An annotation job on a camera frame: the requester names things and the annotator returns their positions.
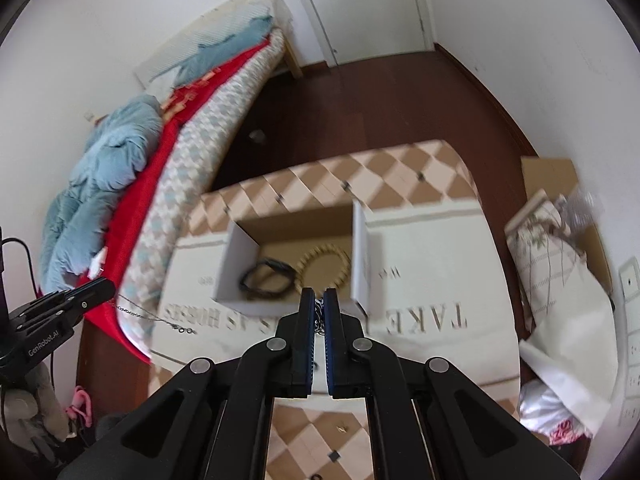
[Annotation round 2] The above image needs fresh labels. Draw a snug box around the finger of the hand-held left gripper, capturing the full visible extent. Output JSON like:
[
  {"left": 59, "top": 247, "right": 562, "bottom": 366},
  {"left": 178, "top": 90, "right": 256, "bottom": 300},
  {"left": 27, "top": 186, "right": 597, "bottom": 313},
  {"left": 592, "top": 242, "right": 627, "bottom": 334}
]
[{"left": 7, "top": 277, "right": 117, "bottom": 333}]

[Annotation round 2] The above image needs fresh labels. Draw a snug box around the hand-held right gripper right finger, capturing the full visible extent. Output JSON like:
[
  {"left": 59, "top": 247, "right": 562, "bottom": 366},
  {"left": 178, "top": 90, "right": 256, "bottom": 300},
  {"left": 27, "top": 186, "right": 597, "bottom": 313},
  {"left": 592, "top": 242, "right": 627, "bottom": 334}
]
[{"left": 322, "top": 287, "right": 583, "bottom": 480}]

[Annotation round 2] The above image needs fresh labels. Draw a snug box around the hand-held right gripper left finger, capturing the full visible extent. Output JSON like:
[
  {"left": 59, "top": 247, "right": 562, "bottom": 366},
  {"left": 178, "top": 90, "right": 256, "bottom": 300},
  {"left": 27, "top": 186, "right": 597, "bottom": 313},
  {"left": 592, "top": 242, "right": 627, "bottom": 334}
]
[{"left": 57, "top": 287, "right": 316, "bottom": 480}]

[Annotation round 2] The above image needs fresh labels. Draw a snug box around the silver link chain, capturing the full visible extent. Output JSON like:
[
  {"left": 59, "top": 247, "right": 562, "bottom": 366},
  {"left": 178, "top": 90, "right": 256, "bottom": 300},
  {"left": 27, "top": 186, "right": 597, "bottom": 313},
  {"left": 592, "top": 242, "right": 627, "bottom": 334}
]
[{"left": 312, "top": 296, "right": 327, "bottom": 376}]

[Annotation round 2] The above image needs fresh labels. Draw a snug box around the thin silver necklace chain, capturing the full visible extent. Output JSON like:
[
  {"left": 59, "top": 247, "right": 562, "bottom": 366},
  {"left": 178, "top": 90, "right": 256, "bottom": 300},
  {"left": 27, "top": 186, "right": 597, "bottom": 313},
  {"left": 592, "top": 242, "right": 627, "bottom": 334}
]
[{"left": 110, "top": 301, "right": 197, "bottom": 336}]

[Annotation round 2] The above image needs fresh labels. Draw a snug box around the white cardboard box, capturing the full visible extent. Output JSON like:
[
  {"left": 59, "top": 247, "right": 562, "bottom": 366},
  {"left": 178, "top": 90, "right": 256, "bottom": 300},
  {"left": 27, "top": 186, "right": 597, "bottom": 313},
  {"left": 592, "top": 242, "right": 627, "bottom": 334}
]
[{"left": 212, "top": 200, "right": 375, "bottom": 315}]

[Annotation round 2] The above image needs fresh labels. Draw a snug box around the grey cloth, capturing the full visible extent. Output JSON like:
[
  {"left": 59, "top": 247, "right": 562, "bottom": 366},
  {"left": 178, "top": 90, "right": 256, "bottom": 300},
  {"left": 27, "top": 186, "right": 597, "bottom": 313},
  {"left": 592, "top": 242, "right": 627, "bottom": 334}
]
[{"left": 0, "top": 359, "right": 70, "bottom": 458}]

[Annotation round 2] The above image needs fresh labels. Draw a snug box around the pink plastic hanger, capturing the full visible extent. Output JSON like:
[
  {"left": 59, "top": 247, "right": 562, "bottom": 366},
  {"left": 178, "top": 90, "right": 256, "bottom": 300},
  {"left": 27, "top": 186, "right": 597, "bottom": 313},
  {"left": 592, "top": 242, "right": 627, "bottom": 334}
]
[{"left": 66, "top": 385, "right": 94, "bottom": 430}]

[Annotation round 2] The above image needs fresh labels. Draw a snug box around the bed with red sheet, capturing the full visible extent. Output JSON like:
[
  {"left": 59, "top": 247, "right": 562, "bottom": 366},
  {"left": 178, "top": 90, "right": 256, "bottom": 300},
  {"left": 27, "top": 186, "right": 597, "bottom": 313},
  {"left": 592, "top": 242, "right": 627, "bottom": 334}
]
[{"left": 82, "top": 41, "right": 272, "bottom": 367}]

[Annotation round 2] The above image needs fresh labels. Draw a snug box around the light blue quilt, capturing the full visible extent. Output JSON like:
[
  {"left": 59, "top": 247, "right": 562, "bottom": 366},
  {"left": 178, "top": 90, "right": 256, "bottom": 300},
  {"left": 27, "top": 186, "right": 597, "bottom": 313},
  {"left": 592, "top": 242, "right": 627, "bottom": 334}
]
[{"left": 40, "top": 94, "right": 167, "bottom": 295}]

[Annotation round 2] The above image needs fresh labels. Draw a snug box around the checkered tablecloth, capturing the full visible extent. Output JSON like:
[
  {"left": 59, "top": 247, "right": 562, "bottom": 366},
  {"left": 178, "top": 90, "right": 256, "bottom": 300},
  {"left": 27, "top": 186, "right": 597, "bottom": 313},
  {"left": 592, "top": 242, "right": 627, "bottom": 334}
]
[{"left": 147, "top": 139, "right": 523, "bottom": 480}]

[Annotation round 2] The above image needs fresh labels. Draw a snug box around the checkered bed sheet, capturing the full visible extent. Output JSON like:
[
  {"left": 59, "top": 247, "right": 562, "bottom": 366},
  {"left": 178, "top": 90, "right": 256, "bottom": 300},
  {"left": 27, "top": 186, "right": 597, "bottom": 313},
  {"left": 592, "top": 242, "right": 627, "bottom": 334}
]
[{"left": 115, "top": 29, "right": 287, "bottom": 361}]

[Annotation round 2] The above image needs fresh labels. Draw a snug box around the white plastic bag red print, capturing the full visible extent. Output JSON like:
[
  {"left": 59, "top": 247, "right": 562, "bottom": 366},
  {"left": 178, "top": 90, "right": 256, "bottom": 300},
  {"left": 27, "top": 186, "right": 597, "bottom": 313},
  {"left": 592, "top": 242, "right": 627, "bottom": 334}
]
[{"left": 519, "top": 379, "right": 597, "bottom": 447}]

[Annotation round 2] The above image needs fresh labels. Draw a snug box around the pile of bags and cardboard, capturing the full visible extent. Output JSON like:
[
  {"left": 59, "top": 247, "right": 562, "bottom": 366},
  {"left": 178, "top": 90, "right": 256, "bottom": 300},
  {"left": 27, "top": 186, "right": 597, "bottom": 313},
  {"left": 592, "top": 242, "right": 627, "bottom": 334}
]
[{"left": 504, "top": 189, "right": 618, "bottom": 436}]

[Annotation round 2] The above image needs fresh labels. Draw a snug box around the brown cardboard sheet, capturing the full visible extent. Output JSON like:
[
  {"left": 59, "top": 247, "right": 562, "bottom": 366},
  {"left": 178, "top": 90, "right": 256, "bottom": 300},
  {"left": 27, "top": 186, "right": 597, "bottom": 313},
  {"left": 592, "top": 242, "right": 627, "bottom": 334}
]
[{"left": 520, "top": 157, "right": 615, "bottom": 293}]

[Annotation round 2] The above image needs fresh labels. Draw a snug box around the clear plastic wrap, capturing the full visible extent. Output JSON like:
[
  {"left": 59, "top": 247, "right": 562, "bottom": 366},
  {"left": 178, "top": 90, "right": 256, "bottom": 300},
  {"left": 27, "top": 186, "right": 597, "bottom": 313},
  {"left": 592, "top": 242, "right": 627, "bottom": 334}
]
[{"left": 554, "top": 184, "right": 603, "bottom": 233}]

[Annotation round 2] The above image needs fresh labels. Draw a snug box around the wooden bed leg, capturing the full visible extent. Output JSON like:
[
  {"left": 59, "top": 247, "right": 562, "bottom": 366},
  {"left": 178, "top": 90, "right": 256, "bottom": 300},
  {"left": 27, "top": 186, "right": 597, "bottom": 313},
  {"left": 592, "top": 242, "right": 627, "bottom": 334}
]
[{"left": 281, "top": 39, "right": 304, "bottom": 80}]

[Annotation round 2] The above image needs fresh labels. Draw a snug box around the light blue blanket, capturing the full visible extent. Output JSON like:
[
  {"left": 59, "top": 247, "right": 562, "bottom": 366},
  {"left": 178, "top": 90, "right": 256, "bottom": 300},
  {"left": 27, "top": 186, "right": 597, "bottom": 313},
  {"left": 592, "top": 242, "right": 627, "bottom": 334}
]
[{"left": 150, "top": 15, "right": 275, "bottom": 86}]

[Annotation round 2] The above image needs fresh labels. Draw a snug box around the white mattress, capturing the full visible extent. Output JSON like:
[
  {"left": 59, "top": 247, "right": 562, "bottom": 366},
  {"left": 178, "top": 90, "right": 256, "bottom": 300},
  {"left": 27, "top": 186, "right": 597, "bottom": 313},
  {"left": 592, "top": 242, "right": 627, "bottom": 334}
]
[{"left": 134, "top": 0, "right": 295, "bottom": 97}]

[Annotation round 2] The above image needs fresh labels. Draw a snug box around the white door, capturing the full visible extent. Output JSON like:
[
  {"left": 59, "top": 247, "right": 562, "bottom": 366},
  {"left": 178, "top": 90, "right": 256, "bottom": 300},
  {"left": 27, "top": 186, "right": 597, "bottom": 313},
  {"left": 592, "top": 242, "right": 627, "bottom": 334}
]
[{"left": 281, "top": 0, "right": 437, "bottom": 68}]

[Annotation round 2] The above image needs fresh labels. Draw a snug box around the black cord bracelet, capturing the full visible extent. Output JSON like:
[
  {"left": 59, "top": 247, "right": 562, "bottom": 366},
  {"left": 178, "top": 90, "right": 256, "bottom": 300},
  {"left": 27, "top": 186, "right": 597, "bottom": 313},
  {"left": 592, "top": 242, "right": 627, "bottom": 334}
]
[{"left": 239, "top": 257, "right": 297, "bottom": 299}]

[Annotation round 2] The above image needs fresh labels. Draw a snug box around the black cable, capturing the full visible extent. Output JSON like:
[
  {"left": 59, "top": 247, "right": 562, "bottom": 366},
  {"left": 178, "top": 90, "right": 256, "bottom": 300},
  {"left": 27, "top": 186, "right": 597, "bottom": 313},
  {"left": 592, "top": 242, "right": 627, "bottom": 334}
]
[{"left": 0, "top": 236, "right": 42, "bottom": 295}]

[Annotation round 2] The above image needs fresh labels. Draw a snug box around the wooden bead bracelet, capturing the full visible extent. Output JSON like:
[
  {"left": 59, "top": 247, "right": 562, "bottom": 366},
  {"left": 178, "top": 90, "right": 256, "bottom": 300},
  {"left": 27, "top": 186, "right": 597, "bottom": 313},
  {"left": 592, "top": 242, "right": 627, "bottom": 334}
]
[{"left": 295, "top": 243, "right": 353, "bottom": 295}]

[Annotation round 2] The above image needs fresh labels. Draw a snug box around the white wall socket strip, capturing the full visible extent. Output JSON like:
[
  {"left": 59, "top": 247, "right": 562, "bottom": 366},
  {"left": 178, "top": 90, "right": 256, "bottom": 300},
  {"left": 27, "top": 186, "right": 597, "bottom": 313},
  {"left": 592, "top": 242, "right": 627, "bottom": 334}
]
[{"left": 619, "top": 327, "right": 640, "bottom": 428}]

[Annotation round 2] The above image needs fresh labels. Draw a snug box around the white wall socket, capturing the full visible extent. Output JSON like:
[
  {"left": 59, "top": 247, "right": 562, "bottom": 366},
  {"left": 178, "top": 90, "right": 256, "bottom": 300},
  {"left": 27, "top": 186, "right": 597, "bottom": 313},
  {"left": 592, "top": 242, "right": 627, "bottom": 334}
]
[{"left": 618, "top": 259, "right": 640, "bottom": 302}]

